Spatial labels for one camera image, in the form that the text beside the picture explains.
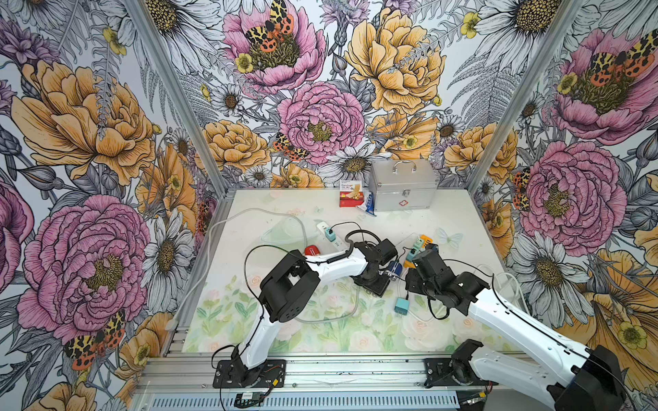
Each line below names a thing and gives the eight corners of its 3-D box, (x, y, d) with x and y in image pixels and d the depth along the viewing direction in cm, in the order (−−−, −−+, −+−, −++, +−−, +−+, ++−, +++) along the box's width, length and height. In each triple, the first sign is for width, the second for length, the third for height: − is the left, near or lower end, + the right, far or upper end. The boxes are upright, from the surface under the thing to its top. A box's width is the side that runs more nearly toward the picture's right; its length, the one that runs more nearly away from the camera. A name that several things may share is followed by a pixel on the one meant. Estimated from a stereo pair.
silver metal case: (372, 212, 116) (377, 184, 103) (369, 184, 128) (373, 156, 115) (435, 212, 116) (447, 184, 103) (426, 184, 128) (436, 156, 115)
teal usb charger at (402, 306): (393, 311, 88) (394, 308, 86) (395, 299, 91) (397, 296, 88) (406, 316, 87) (408, 313, 85) (408, 303, 90) (410, 300, 88)
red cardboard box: (339, 206, 116) (339, 202, 114) (339, 184, 125) (339, 180, 123) (364, 206, 116) (364, 202, 114) (362, 184, 125) (362, 180, 123)
